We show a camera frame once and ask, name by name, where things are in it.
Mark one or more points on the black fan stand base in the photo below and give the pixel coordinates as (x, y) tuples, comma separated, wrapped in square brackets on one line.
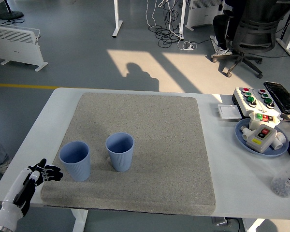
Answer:
[(11, 15)]

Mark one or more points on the black keyboard in plastic wrap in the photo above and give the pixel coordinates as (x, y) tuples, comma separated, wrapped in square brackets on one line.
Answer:
[(282, 96)]

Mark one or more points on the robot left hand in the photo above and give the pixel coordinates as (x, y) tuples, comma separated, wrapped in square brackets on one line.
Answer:
[(14, 191)]

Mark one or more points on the grey switch box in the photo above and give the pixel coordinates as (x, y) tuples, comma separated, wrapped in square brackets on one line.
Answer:
[(258, 141)]

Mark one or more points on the blue round plate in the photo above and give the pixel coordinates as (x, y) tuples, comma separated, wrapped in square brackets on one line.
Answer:
[(240, 137)]

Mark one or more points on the black mesh office chair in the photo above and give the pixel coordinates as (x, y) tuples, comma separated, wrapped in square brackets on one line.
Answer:
[(256, 31)]

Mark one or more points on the blue ribbed cup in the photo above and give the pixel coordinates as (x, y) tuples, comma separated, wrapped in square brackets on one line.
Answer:
[(77, 169), (122, 159)]

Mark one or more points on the white push-button control box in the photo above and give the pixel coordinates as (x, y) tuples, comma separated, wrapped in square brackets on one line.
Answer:
[(258, 101)]

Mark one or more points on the small white button box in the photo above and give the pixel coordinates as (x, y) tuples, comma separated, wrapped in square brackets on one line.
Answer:
[(256, 122)]

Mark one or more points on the white pipe fitting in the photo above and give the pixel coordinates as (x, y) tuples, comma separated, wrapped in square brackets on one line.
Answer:
[(280, 141), (246, 133)]

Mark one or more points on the white desk frame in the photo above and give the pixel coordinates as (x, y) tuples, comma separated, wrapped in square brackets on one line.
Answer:
[(286, 41)]

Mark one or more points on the white wall switch plate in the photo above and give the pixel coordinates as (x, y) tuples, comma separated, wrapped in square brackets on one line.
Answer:
[(229, 111)]

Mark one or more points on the white desk leg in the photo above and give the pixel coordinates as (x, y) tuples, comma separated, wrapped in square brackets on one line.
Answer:
[(116, 21), (182, 19)]

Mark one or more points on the seated person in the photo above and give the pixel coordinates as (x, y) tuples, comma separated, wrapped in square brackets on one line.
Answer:
[(220, 26)]

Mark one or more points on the clear bead bottle red cap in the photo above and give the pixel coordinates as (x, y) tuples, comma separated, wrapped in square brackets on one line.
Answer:
[(286, 178)]

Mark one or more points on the white panel heater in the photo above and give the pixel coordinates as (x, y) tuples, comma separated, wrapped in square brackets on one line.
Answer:
[(200, 14), (17, 48)]

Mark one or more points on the white table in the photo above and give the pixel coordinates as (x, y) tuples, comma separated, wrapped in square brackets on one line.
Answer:
[(232, 174)]

